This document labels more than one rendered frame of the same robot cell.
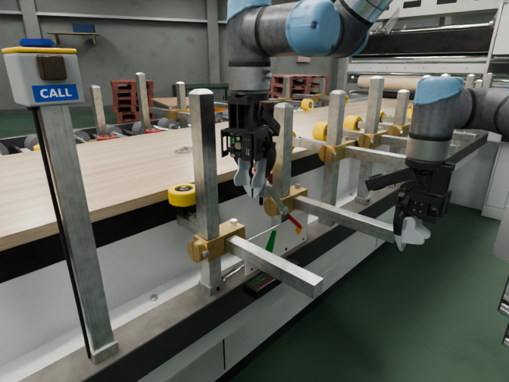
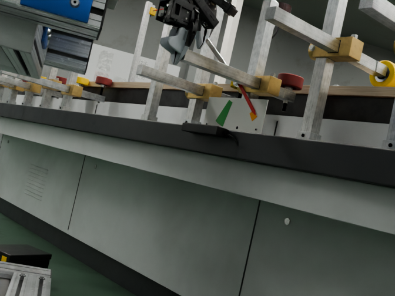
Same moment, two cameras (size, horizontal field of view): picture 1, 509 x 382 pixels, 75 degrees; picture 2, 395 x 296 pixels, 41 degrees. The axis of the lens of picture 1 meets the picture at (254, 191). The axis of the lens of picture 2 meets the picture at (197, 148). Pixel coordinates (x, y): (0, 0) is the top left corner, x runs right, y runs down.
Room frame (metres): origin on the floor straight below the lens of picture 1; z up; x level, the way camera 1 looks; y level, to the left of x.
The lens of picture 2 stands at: (0.91, -1.65, 0.56)
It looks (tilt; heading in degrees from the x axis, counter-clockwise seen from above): 2 degrees up; 97
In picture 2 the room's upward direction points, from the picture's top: 13 degrees clockwise
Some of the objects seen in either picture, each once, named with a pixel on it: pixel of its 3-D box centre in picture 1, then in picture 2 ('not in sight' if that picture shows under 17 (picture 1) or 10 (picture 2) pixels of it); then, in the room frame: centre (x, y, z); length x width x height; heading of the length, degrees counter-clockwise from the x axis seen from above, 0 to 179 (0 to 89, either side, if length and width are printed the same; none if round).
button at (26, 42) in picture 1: (38, 46); not in sight; (0.47, 0.28, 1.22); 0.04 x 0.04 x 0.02
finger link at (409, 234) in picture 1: (410, 236); (169, 44); (0.62, -0.33, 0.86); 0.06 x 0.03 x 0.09; 46
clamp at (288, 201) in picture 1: (285, 200); (258, 86); (0.86, -0.09, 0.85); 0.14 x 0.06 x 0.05; 136
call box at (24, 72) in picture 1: (45, 79); not in sight; (0.47, 0.28, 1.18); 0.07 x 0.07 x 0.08; 46
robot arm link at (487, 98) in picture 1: (494, 110); not in sight; (0.62, -0.44, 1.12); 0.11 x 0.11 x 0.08; 0
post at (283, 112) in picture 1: (281, 193); (254, 76); (0.84, -0.07, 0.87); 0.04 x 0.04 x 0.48; 46
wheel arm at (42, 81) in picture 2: not in sight; (63, 88); (-0.06, 0.74, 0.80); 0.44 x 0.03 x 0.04; 46
